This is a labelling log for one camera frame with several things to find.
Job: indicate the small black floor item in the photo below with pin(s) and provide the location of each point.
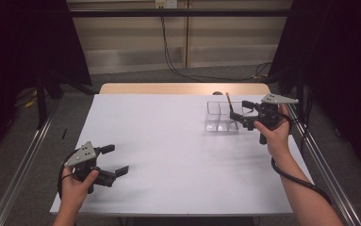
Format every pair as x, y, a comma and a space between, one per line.
64, 133

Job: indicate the black stand post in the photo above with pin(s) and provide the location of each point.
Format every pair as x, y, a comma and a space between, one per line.
41, 103
300, 88

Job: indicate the person's left hand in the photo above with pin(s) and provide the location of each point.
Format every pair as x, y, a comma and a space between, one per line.
74, 194

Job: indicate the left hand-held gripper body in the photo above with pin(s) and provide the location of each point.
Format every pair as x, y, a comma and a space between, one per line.
84, 160

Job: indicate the black curtain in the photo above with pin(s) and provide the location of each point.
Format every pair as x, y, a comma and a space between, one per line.
351, 62
11, 47

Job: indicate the aluminium floor rail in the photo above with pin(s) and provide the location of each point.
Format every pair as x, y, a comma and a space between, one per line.
318, 157
20, 171

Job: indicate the person's right hand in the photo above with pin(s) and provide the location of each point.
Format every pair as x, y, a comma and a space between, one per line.
277, 138

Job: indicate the white table cover board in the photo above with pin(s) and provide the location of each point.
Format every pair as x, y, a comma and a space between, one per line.
168, 188

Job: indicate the black horizontal frame bar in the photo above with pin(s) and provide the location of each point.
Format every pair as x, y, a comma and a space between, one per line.
200, 12

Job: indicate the wooden table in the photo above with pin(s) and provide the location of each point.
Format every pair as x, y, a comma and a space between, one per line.
168, 88

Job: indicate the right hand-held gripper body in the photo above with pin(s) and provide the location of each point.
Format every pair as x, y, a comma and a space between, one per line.
269, 113

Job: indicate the clear acrylic organizer box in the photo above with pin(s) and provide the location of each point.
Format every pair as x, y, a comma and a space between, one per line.
214, 124

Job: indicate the white wall power outlet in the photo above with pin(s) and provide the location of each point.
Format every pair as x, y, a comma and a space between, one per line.
170, 3

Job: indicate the black brush with orange tip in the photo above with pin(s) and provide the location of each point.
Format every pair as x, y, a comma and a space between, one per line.
230, 105

